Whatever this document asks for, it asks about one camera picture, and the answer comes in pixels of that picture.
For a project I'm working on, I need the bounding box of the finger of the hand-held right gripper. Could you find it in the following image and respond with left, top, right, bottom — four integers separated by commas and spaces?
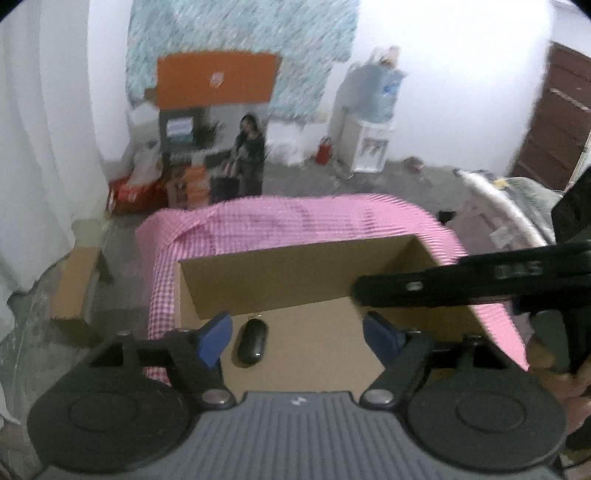
352, 263, 463, 310

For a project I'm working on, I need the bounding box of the white hoop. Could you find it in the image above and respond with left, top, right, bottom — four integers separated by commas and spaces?
457, 168, 548, 247

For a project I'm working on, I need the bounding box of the cardboard box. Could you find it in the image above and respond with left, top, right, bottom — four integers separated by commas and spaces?
178, 234, 485, 398

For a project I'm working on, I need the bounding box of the black oval case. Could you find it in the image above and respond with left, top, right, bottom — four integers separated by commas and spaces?
236, 316, 269, 368

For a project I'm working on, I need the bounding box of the blue water bottle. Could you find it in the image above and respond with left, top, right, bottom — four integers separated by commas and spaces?
358, 62, 407, 125

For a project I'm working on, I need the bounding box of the clear plastic bag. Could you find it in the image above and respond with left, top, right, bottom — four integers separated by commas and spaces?
268, 143, 305, 167

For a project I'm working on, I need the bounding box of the blue patterned wall hanging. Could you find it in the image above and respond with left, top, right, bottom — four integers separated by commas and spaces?
126, 0, 361, 123

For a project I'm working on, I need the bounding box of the white water dispenser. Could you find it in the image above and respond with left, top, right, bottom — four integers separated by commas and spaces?
329, 69, 394, 174

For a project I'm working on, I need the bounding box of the white curtain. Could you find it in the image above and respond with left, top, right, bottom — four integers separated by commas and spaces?
0, 14, 116, 296

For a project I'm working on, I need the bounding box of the pink checked cloth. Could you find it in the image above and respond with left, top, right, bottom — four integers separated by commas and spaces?
135, 194, 529, 384

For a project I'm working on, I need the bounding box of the white plastic bag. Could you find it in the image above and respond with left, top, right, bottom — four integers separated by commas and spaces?
129, 99, 162, 181

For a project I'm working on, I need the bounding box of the red bag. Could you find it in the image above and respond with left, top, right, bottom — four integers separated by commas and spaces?
108, 178, 169, 215

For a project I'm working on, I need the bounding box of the person's right hand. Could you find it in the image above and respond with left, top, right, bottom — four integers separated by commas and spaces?
529, 344, 591, 435

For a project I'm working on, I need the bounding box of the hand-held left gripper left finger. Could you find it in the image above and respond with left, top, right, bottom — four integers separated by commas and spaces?
90, 311, 234, 411

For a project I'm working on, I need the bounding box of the flat cardboard piece on floor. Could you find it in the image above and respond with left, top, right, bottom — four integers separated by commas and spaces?
50, 247, 114, 344

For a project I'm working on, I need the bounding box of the brown door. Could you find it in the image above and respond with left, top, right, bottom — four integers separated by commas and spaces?
508, 41, 591, 192

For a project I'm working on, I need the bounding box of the orange-topped printed appliance box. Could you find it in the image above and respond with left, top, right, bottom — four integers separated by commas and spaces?
156, 52, 280, 206

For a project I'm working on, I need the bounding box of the small orange box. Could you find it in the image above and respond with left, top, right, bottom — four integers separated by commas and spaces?
185, 166, 208, 206

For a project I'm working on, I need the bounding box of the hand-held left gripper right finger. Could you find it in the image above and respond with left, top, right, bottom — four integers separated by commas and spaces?
359, 311, 511, 411

